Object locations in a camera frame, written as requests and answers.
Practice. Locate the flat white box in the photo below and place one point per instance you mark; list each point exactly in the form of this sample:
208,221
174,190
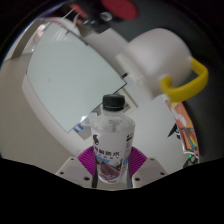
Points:
128,68

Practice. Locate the large frosted glass whiteboard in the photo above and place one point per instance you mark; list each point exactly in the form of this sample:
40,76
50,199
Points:
71,76

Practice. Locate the flat round red coaster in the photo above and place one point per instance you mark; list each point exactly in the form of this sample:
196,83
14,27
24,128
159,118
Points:
120,8

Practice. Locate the red and black power tool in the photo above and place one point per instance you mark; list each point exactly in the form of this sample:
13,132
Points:
88,16

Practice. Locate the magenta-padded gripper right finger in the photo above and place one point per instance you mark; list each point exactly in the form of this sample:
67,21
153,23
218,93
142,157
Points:
150,170

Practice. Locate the clear black-capped water bottle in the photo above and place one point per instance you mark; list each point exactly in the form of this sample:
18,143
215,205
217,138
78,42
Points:
112,140

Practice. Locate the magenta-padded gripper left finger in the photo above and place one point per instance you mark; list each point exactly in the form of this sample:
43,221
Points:
74,170

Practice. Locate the grey notice board with papers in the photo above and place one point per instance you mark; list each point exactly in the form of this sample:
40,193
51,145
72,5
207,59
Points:
126,105

